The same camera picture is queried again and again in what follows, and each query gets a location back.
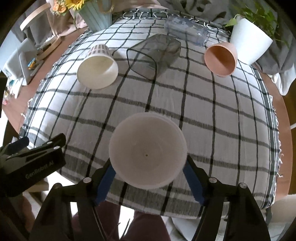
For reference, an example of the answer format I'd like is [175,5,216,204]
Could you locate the white plastic cup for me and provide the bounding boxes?
[108,113,188,190]

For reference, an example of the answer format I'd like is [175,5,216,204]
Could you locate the plaid paper cup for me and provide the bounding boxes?
[77,44,118,89]

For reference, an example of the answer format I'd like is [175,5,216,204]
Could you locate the smoky grey glass cup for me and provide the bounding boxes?
[126,34,181,81]

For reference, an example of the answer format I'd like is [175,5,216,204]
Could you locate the maroon trousers leg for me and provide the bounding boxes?
[69,201,172,241]

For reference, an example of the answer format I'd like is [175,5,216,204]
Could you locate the round wooden tray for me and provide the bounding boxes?
[36,35,61,61]

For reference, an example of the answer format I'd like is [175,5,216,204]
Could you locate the black white checked tablecloth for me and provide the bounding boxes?
[20,17,280,218]

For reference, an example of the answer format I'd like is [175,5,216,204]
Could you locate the yellow sunflower bouquet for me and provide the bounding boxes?
[52,0,90,16]

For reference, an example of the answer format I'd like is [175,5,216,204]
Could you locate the light blue ribbed vase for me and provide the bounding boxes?
[79,0,114,33]

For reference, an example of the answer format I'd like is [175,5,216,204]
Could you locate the grey patterned blanket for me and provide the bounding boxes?
[157,0,296,96]

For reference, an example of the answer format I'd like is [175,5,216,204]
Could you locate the white plant pot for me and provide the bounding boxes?
[230,18,273,65]

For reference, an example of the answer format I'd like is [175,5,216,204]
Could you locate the green potted plant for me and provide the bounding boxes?
[224,1,290,48]

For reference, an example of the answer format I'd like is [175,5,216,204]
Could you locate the clear plastic tumbler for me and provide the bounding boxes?
[165,16,210,47]

